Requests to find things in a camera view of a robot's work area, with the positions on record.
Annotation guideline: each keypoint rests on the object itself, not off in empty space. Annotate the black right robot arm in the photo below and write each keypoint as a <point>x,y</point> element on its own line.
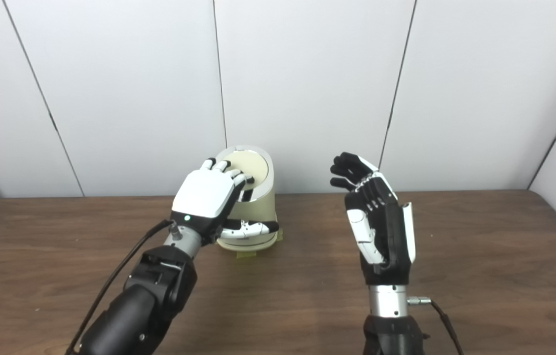
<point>389,315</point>

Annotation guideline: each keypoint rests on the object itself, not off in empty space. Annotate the cream-colored bin body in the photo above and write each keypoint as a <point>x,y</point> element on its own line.
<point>260,207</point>

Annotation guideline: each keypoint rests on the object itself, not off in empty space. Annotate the white and black left hand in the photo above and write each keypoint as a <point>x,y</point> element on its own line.
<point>203,195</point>

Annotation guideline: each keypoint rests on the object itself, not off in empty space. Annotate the white and black right hand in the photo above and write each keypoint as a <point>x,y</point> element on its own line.
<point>386,231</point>

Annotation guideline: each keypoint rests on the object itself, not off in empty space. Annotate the round cream bin lid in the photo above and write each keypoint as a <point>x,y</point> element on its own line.
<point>253,165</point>

